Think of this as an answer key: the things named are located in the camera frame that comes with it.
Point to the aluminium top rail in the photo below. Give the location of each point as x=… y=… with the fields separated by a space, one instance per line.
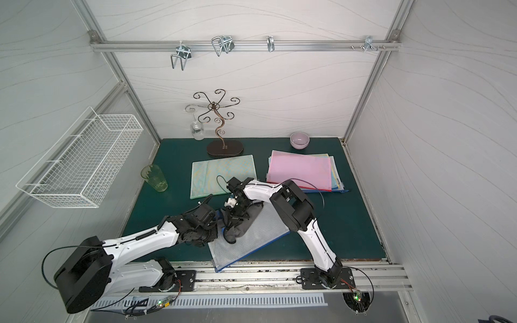
x=240 y=46

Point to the metal bracket right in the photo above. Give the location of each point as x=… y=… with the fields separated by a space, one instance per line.
x=368 y=45

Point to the purple bowl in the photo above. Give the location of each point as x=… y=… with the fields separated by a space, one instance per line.
x=299 y=140

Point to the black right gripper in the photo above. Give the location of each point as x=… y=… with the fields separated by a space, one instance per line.
x=233 y=218

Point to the green mesh document bag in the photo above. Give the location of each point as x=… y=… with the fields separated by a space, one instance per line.
x=208 y=177

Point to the bronze scroll stand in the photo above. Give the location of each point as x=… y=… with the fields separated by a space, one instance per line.
x=220 y=147

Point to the pink mesh document bag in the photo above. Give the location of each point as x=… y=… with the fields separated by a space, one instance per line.
x=301 y=169

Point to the metal ring clamp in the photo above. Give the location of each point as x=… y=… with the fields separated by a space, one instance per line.
x=270 y=44

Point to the hanging wine glass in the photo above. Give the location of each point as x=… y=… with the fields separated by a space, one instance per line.
x=197 y=128

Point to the clear blue-zip document bag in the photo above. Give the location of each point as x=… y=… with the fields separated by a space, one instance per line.
x=234 y=244

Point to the green drinking glass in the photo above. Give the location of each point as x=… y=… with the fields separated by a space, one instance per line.
x=154 y=176

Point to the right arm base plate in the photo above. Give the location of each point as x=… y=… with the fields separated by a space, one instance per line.
x=311 y=279

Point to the white wire basket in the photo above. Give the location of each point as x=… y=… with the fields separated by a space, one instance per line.
x=77 y=171

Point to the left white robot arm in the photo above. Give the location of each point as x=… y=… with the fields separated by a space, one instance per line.
x=98 y=268

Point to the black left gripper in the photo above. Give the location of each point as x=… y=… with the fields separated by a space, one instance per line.
x=207 y=230

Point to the grey microfibre cloth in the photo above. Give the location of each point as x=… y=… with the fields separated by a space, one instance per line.
x=238 y=220

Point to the metal hook clamp middle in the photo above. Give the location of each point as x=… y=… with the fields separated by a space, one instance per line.
x=222 y=44

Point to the metal hook clamp left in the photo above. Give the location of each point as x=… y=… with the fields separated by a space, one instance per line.
x=181 y=57

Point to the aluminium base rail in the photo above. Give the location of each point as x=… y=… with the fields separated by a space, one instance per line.
x=279 y=277

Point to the yellow mesh document bag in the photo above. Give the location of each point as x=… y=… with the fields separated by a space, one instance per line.
x=336 y=182

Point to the metal hook clamp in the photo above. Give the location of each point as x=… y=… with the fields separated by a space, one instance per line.
x=222 y=44
x=181 y=57

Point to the white mesh document bag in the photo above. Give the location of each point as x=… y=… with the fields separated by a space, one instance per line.
x=314 y=190

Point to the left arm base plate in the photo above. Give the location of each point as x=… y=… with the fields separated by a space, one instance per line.
x=181 y=280

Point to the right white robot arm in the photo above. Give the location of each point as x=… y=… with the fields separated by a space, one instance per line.
x=249 y=197

